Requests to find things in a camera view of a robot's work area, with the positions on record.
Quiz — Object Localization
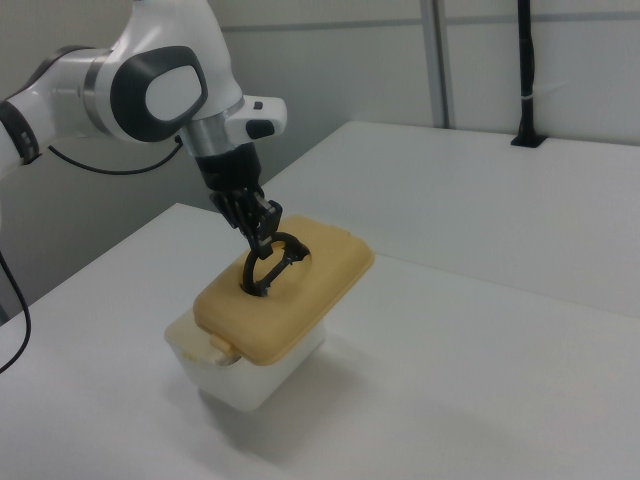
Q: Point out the black pole with clamp base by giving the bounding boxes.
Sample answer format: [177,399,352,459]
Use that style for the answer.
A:
[509,0,548,150]

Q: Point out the white plastic tool case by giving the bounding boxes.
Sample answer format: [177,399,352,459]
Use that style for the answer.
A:
[164,306,328,413]

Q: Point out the black lid handle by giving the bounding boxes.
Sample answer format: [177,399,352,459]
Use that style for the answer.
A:
[240,230,312,298]

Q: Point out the grey partition post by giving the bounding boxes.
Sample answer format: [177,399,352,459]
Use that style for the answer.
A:
[421,0,456,131]

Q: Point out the black cable strap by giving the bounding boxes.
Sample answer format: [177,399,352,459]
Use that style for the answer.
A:
[0,99,44,167]

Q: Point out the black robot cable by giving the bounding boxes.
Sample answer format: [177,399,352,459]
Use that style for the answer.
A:
[0,134,185,375]

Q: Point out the white cable tie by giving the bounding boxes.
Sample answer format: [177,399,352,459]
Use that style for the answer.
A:
[519,80,572,103]

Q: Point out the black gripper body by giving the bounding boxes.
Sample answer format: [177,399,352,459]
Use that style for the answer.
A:
[194,141,265,197]

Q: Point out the tan case lid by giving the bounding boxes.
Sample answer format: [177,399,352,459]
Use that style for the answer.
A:
[191,214,376,369]

